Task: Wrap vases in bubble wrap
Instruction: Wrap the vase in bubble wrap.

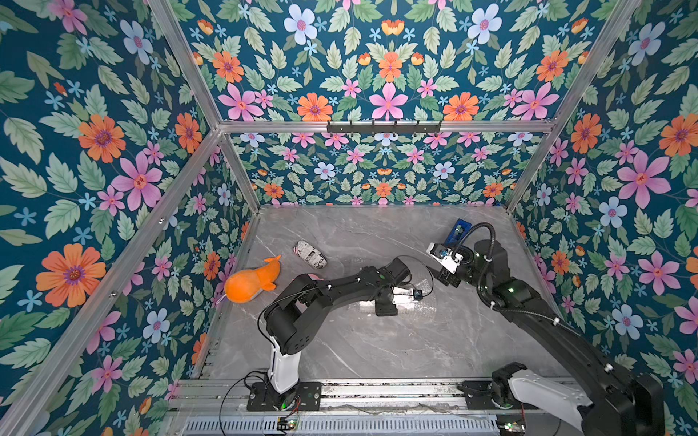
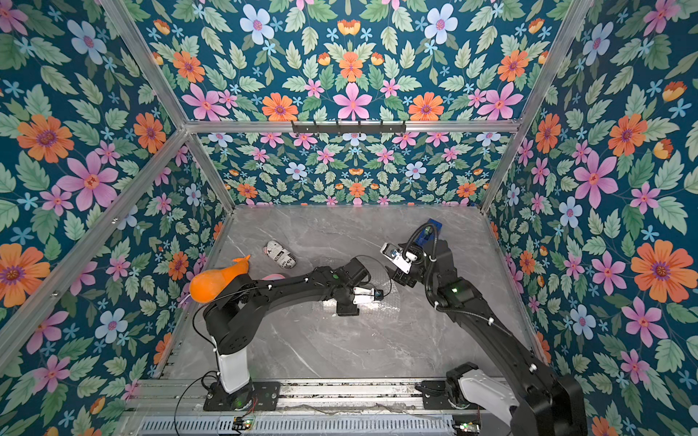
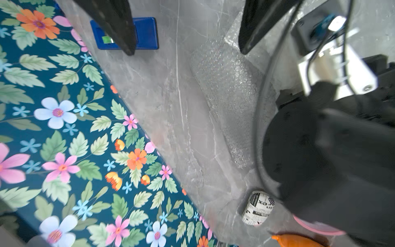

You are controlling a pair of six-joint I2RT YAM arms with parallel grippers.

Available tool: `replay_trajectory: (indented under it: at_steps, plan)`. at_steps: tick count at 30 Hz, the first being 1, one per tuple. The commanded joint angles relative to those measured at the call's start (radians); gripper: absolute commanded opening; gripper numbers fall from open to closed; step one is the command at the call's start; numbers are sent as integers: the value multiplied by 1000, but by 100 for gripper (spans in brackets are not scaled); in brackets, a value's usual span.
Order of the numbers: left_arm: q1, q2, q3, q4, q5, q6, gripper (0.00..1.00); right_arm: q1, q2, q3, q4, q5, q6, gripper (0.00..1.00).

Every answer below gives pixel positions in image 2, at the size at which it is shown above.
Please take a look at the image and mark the clear bubble wrap sheet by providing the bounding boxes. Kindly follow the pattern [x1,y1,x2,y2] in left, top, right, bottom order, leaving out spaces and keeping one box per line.
[322,255,401,323]

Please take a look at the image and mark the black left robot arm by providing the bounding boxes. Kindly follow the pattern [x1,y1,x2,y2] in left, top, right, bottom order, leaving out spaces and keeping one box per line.
[190,257,371,412]

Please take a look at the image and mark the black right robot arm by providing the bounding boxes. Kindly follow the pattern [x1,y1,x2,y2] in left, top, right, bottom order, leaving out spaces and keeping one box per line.
[381,220,588,435]

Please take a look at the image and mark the blue rectangular box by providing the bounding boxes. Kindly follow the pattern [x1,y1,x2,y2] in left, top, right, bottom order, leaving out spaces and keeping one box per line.
[416,219,443,245]

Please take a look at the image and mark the newspaper print wrapped vase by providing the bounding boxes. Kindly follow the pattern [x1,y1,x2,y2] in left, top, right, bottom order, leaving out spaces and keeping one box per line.
[263,240,297,270]

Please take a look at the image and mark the orange plush whale toy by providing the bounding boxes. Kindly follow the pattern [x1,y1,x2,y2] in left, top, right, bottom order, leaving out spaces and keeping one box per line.
[189,255,250,303]

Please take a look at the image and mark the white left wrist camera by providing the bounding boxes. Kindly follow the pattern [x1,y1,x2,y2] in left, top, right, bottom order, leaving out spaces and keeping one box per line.
[352,287,385,305]

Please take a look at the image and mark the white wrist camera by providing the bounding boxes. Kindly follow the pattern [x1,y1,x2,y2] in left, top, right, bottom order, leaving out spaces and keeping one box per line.
[381,243,418,274]
[352,287,385,305]

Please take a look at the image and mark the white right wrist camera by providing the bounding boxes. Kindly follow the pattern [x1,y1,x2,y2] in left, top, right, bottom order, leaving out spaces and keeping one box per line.
[381,243,418,274]

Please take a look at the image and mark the white perforated cable tray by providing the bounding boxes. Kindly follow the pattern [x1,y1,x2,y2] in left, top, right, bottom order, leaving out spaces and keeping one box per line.
[136,414,456,435]

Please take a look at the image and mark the black hook rail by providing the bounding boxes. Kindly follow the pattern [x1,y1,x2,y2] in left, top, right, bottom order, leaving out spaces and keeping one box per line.
[291,121,407,134]

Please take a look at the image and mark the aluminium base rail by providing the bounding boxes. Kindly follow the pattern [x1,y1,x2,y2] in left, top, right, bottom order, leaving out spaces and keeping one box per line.
[124,378,546,415]

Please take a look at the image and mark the aluminium frame struts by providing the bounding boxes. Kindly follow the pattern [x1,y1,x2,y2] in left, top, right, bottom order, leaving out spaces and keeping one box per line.
[0,0,595,436]

